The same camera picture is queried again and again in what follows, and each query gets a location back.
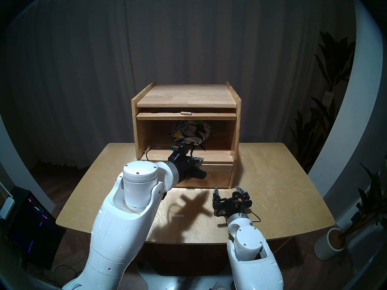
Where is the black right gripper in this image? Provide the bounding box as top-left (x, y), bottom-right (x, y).
top-left (212, 185), bottom-right (253, 217)

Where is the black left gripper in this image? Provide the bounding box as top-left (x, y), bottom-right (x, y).
top-left (173, 151), bottom-right (208, 182)

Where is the wooden drawer with knob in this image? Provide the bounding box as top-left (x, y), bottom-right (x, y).
top-left (172, 163), bottom-right (234, 189)

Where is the wooden cabinet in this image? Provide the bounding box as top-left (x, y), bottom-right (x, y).
top-left (131, 81), bottom-right (242, 189)

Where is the white robot body shell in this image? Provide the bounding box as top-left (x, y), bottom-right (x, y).
top-left (138, 273), bottom-right (236, 290)

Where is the white round plant pot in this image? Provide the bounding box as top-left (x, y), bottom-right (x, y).
top-left (314, 227), bottom-right (345, 261)

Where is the white curved arch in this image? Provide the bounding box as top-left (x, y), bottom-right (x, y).
top-left (307, 0), bottom-right (384, 199)
top-left (0, 114), bottom-right (56, 213)

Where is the grey pleated curtain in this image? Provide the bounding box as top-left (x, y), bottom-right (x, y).
top-left (0, 0), bottom-right (357, 169)

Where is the leafy plant in white pot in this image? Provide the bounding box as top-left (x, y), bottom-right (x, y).
top-left (339, 163), bottom-right (387, 237)

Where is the tall dark leafy plant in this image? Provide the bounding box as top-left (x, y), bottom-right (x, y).
top-left (289, 31), bottom-right (356, 172)

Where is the black computer tower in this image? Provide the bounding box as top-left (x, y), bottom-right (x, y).
top-left (6, 186), bottom-right (67, 270)

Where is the white flat device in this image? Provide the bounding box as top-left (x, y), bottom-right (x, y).
top-left (0, 196), bottom-right (15, 220)

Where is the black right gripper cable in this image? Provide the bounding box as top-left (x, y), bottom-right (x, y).
top-left (246, 208), bottom-right (262, 223)

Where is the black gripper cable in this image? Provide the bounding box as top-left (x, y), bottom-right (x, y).
top-left (246, 208), bottom-right (262, 223)
top-left (145, 146), bottom-right (173, 163)

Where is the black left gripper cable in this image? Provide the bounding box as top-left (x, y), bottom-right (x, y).
top-left (145, 146), bottom-right (173, 163)

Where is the black floor cable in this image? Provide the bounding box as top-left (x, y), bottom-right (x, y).
top-left (39, 264), bottom-right (80, 288)

